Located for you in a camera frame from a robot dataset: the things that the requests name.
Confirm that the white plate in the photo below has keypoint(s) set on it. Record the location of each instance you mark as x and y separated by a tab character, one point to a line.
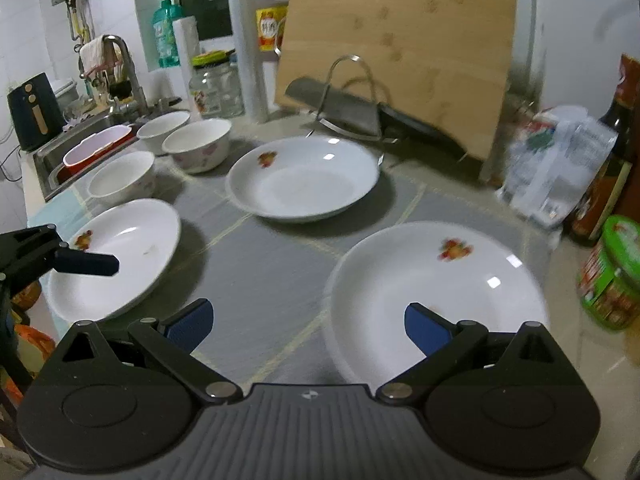
459	273
302	179
143	235

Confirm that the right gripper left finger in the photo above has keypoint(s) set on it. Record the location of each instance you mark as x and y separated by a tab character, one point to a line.
169	343

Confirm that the plastic wrap roll tall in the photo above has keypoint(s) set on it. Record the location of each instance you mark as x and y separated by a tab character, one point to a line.
251	74

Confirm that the cooking wine jug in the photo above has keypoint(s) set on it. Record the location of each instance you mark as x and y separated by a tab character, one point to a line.
270	17

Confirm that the white bowl front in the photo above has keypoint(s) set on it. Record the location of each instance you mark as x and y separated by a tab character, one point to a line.
127	178

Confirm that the steel sink faucet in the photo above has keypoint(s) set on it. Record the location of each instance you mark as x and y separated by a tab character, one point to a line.
129	86

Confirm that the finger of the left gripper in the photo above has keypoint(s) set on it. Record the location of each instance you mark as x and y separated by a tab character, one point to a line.
72	261

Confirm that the pink red strainer basket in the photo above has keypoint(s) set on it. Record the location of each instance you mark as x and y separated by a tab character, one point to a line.
92	148

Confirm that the steel cleaver knife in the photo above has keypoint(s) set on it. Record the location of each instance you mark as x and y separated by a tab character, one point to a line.
397	126

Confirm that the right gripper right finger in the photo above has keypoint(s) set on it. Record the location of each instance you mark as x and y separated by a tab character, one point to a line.
445	345

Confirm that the white bowl middle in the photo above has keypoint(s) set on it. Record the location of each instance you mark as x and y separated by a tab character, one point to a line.
201	146

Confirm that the bamboo cutting board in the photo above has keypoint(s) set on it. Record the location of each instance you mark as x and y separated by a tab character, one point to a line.
444	62

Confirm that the white bowl back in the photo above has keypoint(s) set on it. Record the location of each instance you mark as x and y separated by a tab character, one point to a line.
153	133

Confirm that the white plastic food bag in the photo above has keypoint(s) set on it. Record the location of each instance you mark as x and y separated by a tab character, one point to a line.
551	162

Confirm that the white bowl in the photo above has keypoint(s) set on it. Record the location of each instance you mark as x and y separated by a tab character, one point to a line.
127	178
153	133
201	146

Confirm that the green dish soap bottle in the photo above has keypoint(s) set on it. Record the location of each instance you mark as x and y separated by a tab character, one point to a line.
163	27

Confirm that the steel kitchen sink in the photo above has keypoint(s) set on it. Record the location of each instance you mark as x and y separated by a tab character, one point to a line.
48	159

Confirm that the green lidded food tub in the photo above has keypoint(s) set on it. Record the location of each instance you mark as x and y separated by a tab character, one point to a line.
608	282

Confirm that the metal wire rack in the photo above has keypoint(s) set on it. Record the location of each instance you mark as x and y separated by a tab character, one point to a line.
342	112

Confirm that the glass jar green lid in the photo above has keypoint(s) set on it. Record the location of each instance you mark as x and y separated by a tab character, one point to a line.
215	85

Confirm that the black air fryer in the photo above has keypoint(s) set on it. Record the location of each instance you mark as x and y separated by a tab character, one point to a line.
35	113

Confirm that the plastic wrap roll short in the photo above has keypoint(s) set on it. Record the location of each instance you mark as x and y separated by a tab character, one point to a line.
188	46

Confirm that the dark soy sauce bottle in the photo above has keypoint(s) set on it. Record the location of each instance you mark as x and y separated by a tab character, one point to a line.
604	191

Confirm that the cloth on faucet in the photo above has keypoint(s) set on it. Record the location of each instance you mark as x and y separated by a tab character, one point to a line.
102	54

